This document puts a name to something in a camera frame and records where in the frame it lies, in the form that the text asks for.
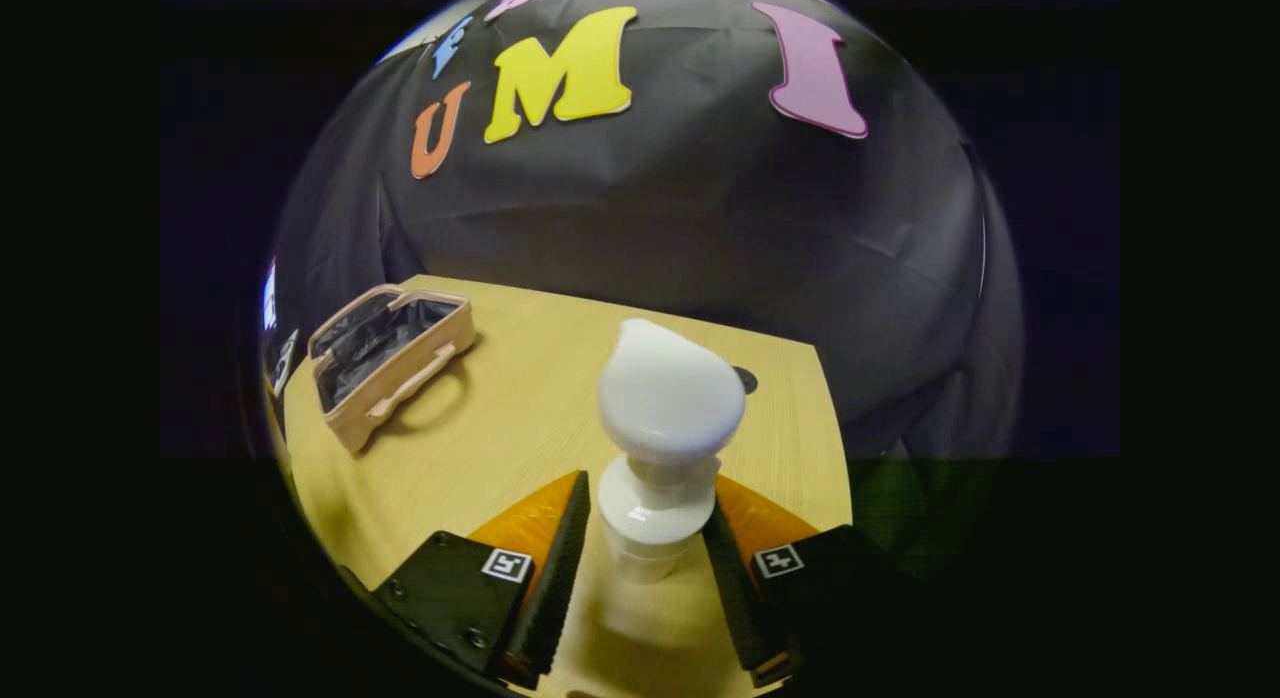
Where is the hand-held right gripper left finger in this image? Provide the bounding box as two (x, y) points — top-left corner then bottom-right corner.
(370, 470), (592, 692)

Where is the black backdrop cloth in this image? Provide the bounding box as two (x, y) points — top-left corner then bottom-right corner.
(262, 0), (1026, 459)

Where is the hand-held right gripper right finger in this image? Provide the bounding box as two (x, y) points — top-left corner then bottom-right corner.
(699, 473), (903, 690)

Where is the white pump bottle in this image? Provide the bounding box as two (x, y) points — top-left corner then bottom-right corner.
(597, 318), (748, 585)

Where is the small pink suitcase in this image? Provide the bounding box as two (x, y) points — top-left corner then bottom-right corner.
(306, 283), (479, 455)

